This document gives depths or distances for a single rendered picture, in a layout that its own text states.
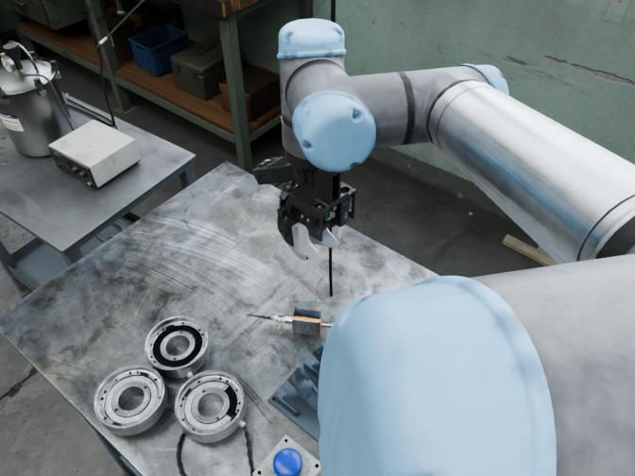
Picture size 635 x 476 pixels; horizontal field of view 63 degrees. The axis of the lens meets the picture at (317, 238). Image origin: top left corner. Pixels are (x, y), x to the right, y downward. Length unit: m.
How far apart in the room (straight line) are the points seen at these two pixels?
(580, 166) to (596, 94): 1.67
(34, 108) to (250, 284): 0.84
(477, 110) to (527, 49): 1.58
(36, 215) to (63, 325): 0.50
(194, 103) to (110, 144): 1.16
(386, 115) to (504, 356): 0.38
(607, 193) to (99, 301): 0.89
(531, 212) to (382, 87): 0.23
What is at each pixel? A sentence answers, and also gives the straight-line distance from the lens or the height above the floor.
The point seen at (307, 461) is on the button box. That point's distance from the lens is 0.78.
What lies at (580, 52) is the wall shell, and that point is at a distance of 1.98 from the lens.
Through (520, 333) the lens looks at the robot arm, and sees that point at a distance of 0.17.
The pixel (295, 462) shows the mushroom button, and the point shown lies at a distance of 0.75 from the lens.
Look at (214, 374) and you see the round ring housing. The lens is 0.86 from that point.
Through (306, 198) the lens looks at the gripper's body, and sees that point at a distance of 0.69.
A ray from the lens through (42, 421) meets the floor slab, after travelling 1.93.
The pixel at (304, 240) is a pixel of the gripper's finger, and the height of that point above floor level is 1.03.
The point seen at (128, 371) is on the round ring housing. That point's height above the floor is 0.83.
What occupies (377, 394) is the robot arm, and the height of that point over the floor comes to 1.43.
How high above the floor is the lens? 1.57
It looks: 46 degrees down
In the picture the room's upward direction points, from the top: straight up
